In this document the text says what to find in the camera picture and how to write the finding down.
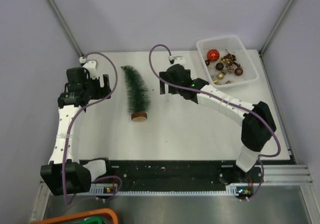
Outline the orange bin rim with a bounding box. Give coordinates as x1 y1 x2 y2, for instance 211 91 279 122
32 208 119 224

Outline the white plastic basket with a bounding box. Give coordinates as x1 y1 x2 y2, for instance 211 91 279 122
196 35 260 89

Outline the green bin lid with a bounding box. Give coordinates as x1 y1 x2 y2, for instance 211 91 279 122
78 216 110 224

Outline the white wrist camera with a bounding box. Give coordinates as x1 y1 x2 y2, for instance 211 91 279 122
168 56 186 65
79 57 98 79

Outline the brown ribbon bow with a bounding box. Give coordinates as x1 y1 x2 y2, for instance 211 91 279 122
221 53 237 65

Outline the brown bauble right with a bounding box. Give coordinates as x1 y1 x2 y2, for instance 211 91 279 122
234 67 244 76

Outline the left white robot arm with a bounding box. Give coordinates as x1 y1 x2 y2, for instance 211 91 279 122
40 65 114 196

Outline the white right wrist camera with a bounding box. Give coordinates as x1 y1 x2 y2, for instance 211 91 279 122
168 56 186 65

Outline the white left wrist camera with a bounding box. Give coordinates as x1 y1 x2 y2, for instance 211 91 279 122
79 57 98 79

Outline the brown bauble left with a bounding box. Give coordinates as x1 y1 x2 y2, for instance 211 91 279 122
215 62 225 71

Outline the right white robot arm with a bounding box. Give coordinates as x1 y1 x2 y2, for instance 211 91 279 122
156 64 280 182

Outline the brown bauble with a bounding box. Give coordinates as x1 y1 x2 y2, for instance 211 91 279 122
215 62 225 71
234 67 244 76

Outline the red glitter bauble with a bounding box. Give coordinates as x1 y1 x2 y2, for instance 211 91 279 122
206 49 220 62

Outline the small green christmas tree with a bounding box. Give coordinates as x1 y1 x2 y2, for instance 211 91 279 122
121 65 151 122

